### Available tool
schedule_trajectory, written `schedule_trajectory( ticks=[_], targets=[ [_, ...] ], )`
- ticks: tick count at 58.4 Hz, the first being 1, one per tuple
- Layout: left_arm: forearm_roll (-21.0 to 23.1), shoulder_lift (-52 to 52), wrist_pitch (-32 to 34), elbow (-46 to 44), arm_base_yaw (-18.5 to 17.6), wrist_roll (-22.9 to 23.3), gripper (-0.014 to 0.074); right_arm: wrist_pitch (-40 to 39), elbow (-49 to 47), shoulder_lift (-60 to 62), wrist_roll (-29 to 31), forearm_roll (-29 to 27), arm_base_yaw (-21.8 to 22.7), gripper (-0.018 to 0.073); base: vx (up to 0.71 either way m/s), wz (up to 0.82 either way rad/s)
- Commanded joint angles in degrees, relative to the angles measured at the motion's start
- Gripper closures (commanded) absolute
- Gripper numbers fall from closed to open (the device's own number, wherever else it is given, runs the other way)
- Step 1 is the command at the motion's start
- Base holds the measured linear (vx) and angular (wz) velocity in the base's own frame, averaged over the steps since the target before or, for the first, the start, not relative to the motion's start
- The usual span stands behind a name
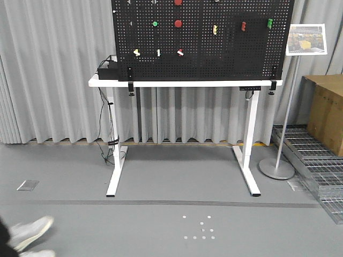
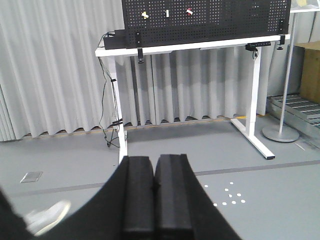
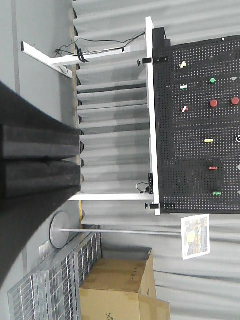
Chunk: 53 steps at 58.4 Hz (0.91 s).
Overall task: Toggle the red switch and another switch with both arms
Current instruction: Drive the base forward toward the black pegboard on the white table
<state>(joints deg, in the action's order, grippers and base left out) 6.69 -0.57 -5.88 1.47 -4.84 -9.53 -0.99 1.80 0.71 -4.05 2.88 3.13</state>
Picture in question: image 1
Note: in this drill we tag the left black table clamp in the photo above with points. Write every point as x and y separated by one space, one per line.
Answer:
130 81

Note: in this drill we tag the black table clamp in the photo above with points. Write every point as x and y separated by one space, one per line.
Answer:
130 81
273 80

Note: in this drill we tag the white standing desk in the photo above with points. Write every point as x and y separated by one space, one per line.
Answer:
242 155

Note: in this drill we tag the desk height control panel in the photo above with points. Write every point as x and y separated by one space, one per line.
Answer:
250 88

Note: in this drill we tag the black power supply box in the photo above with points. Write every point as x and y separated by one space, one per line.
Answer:
108 68

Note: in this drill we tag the black perforated pegboard panel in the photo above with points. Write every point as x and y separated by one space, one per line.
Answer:
230 55

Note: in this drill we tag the lower red mushroom button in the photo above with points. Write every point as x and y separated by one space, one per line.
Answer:
178 23

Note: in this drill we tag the red mushroom button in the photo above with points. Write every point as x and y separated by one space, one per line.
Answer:
178 23
178 2

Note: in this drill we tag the right black table clamp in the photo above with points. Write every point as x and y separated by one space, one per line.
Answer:
273 80

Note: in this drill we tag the grey sign stand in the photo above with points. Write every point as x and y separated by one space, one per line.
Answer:
276 168

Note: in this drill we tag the upper red mushroom button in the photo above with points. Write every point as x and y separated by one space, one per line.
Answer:
178 2

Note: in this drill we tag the grey pleated curtain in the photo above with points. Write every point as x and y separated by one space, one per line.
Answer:
50 49

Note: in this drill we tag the grey floor outlet plate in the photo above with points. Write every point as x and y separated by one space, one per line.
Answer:
28 185

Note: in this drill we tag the brown cardboard box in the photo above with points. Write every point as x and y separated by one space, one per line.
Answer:
325 121

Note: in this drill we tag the metal grating stack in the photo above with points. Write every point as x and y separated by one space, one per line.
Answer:
319 168

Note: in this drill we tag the printed photo sign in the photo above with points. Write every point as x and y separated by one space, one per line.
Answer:
306 40

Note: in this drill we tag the white sneaker shoe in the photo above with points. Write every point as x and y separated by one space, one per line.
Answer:
22 235

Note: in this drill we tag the red white toggle switch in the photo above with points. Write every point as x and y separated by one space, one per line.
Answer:
180 52

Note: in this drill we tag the yellow white toggle switch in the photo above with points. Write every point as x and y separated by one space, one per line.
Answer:
136 52

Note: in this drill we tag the red rotary handle switch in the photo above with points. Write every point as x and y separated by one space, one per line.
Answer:
243 26

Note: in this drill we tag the green rotary handle switch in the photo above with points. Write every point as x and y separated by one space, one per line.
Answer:
269 23

